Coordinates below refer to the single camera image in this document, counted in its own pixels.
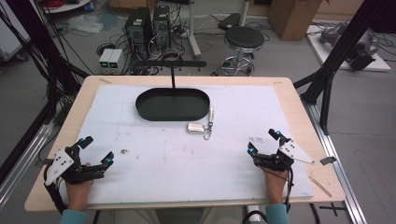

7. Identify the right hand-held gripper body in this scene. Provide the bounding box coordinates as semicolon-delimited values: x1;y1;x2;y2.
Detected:
253;139;316;173

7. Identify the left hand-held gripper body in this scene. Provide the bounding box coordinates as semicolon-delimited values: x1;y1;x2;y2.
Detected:
44;144;106;188

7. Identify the silver key fob with keychain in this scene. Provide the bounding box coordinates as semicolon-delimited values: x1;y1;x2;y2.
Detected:
186;105;216;141

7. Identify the black key rack with tray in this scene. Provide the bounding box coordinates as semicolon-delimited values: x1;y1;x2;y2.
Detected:
134;60;212;122

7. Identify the person's left hand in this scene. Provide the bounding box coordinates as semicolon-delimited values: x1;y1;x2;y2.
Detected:
64;161;94;213

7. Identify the person's right hand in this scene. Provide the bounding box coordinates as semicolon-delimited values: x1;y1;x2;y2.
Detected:
262;167;290;205

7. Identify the black tape piece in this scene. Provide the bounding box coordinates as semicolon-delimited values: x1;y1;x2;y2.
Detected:
319;156;338;166

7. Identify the thin wooden stick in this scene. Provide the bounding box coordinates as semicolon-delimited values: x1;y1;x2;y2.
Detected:
308;175;333;199

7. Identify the white foam mat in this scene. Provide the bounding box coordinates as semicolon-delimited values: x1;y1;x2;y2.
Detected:
59;84;315;206

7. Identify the white power supply box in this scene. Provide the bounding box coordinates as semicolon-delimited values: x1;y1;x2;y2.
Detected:
98;48;115;75
107;49;125;75

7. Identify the black round stool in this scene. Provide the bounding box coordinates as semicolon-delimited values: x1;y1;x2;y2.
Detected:
219;25;266;77

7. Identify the brown cardboard box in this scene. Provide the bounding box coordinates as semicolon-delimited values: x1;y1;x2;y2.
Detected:
267;0;323;42

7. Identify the clear plastic bag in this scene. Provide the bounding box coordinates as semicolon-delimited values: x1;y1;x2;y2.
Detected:
65;14;105;35

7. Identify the white board with grey device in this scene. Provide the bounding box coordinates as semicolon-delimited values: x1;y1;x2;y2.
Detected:
305;21;392;73

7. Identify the black flat case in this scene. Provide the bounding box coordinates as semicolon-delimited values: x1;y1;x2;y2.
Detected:
217;12;241;32

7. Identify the black computer tower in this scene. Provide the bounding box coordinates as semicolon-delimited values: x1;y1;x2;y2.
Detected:
124;7;154;61
152;5;172;49

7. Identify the white metal stand leg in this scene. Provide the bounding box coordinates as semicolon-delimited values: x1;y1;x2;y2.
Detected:
186;0;203;61

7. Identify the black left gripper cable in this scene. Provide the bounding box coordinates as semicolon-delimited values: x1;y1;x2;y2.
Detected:
43;163;68;215

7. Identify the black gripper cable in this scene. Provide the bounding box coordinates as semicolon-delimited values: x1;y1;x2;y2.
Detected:
285;167;295;213
43;163;68;215

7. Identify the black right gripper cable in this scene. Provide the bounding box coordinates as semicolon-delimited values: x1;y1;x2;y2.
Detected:
285;167;295;213

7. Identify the aluminium rail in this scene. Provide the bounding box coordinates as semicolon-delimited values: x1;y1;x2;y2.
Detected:
303;101;369;224
0;122;56;210

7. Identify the black metal frame stand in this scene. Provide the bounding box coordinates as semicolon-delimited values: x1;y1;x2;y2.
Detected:
293;0;396;135
0;0;92;126

